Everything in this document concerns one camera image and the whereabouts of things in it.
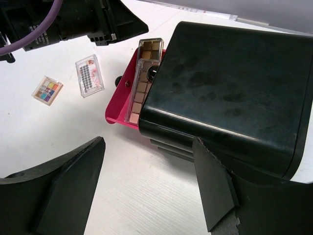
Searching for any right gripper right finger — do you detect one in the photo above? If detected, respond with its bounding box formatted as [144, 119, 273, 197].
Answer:
[192, 138, 313, 235]

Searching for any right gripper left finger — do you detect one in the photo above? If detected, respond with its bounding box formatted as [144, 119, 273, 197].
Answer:
[0, 137, 106, 235]

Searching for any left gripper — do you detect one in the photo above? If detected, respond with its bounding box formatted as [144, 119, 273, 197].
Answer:
[0, 0, 149, 51]

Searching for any pink brown eyeshadow palette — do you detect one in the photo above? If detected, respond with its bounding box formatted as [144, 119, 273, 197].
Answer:
[125, 59, 161, 126]

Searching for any black drawer organizer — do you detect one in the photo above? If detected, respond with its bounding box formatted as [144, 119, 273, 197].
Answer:
[138, 22, 313, 179]

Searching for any white labelled card box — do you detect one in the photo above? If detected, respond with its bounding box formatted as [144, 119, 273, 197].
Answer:
[75, 54, 105, 98]

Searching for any colourful eyeshadow palette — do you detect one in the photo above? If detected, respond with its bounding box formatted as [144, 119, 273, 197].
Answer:
[32, 76, 63, 106]

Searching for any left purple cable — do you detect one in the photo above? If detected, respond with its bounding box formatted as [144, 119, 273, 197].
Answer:
[0, 0, 65, 57]

